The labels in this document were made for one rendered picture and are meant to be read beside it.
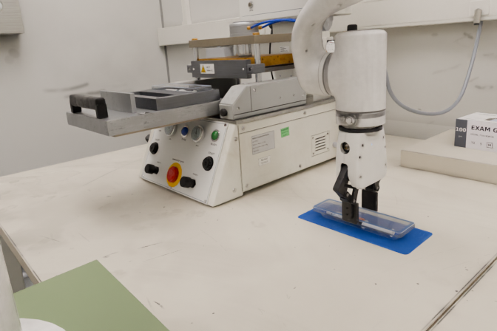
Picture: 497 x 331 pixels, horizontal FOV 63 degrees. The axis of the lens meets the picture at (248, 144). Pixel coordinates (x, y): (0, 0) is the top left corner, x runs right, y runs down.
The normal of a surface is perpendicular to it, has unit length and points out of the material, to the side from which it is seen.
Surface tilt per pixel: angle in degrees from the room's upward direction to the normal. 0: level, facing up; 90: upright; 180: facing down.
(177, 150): 65
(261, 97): 90
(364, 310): 0
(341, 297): 0
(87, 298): 2
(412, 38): 90
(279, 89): 90
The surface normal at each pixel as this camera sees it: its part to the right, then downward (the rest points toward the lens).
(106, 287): -0.06, -0.96
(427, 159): -0.75, 0.21
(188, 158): -0.69, -0.22
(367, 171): 0.67, 0.12
